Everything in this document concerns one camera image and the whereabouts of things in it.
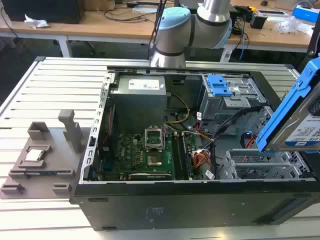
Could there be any black PC case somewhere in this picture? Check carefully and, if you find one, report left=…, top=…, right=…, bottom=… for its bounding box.
left=69, top=64, right=320, bottom=231

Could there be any clear plastic bag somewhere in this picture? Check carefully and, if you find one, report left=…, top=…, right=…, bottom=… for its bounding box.
left=276, top=15, right=314, bottom=34

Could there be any metal socket cover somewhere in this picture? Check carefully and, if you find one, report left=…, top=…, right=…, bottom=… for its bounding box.
left=144, top=126, right=165, bottom=152

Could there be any disk data wire blue tab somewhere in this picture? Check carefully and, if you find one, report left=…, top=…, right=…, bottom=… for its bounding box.
left=240, top=131, right=260, bottom=151

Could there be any metal drive cage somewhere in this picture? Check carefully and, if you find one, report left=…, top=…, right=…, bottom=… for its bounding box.
left=199, top=74, right=266, bottom=135

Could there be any CPU socket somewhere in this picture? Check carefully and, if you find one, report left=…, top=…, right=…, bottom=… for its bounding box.
left=146, top=154, right=164, bottom=168

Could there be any green motherboard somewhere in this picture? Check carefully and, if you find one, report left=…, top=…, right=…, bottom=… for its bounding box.
left=98, top=124, right=201, bottom=181

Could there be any silver CPU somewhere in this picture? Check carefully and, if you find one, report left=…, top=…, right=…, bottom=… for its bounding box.
left=23, top=148, right=46, bottom=162

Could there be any metal disk bay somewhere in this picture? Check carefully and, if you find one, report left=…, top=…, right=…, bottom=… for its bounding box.
left=225, top=148, right=311, bottom=181

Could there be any yellow and black power cable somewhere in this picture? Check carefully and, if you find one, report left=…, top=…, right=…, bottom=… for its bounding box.
left=164, top=92, right=191, bottom=125

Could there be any hard disk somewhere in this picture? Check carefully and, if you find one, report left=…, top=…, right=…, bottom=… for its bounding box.
left=255, top=56, right=320, bottom=153

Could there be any orange red wire bundle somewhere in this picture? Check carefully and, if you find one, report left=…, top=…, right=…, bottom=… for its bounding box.
left=193, top=152, right=213, bottom=173

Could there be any wooden desk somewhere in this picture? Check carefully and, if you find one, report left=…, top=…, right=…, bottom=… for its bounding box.
left=0, top=0, right=316, bottom=54

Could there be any large black box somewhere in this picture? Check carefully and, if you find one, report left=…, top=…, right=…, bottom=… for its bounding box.
left=1, top=0, right=86, bottom=25

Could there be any black RAM slot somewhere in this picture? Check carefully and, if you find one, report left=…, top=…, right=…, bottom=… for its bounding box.
left=181, top=133, right=191, bottom=180
left=184, top=134, right=194, bottom=180
left=172, top=133, right=181, bottom=180
left=176, top=133, right=185, bottom=180

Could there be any blue drive cage latch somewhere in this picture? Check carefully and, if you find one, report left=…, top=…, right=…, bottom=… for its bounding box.
left=207, top=74, right=234, bottom=98

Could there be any small black device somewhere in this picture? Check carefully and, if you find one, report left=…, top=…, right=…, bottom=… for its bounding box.
left=249, top=13, right=269, bottom=30

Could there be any black cable bundle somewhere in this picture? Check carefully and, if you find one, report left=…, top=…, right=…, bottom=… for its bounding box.
left=211, top=106, right=267, bottom=151

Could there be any grey parts rack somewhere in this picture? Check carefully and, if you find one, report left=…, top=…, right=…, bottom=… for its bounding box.
left=0, top=108, right=85, bottom=200

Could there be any blue hanging cable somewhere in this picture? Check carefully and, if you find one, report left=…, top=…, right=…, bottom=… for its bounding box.
left=238, top=31, right=250, bottom=61

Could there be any blue cardboard box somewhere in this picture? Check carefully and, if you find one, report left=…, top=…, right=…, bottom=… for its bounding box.
left=291, top=4, right=320, bottom=26

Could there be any black graphics card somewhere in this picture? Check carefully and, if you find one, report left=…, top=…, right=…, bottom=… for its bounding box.
left=128, top=172, right=173, bottom=181

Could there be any crumpled white paper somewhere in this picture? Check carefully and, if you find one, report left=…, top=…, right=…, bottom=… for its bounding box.
left=23, top=13, right=50, bottom=29

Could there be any grey power supply unit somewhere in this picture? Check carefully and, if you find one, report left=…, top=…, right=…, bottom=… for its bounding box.
left=110, top=74, right=168, bottom=131

